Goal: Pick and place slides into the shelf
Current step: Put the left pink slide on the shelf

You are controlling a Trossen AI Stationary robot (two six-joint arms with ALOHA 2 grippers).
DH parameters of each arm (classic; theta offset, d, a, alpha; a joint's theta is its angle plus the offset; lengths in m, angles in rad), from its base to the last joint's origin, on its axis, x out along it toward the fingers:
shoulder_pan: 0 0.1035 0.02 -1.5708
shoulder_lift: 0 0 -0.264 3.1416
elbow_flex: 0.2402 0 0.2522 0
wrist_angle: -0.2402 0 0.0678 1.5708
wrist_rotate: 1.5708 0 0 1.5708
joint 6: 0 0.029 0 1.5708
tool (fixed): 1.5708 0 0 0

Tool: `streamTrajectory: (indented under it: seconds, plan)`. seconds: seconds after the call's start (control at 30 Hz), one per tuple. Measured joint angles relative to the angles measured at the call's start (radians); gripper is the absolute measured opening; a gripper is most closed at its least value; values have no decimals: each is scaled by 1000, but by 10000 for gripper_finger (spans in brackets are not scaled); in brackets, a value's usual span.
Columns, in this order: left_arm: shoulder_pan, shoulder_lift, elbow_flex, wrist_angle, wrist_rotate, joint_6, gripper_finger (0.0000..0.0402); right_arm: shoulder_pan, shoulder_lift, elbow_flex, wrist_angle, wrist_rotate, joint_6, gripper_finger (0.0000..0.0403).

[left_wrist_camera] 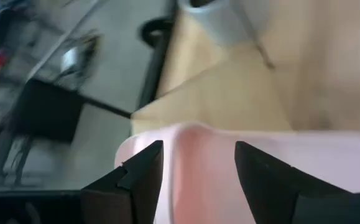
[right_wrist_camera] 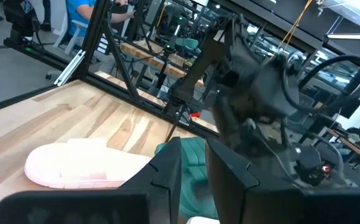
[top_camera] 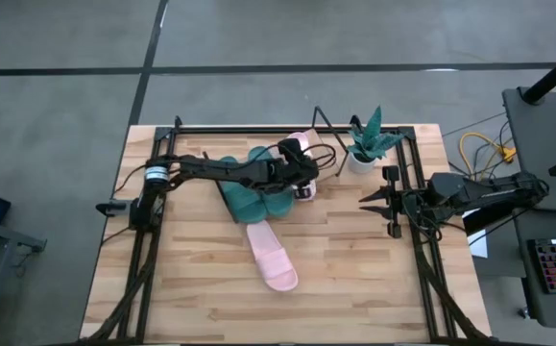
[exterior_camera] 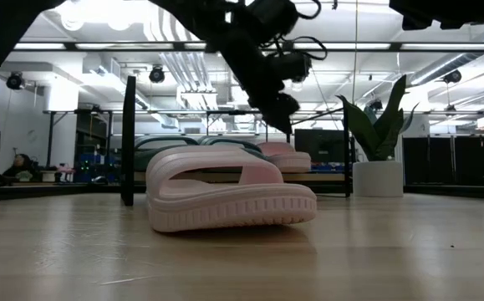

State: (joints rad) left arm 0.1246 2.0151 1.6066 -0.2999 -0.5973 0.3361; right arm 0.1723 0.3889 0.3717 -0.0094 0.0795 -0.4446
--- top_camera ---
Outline white paper sheet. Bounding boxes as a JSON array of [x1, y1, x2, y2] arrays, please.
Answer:
[[463, 209, 491, 260]]

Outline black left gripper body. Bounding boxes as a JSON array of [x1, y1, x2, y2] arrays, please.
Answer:
[[257, 137, 320, 200]]

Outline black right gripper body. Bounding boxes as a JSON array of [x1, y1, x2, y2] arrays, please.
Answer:
[[382, 165, 431, 239]]

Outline grey desk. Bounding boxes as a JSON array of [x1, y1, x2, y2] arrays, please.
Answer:
[[501, 86, 556, 215], [511, 206, 556, 334]]

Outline yellow cable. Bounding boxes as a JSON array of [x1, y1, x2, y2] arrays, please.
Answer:
[[458, 131, 518, 182]]

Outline black aluminium table frame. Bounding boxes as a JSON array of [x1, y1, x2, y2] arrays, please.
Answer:
[[78, 114, 491, 346]]

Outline pink rubber slide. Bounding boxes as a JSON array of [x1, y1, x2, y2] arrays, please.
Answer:
[[245, 219, 300, 293], [284, 132, 318, 202]]

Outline green rubber slide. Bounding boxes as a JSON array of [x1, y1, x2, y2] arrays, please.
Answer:
[[217, 156, 268, 225], [247, 146, 296, 218]]

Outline white plant pot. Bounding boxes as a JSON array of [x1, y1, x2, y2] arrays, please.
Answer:
[[347, 151, 377, 176]]

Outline black stand pole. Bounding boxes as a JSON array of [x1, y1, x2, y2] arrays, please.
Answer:
[[520, 42, 556, 106]]

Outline green leafy plant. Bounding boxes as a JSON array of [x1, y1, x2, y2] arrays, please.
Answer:
[[346, 105, 406, 162]]

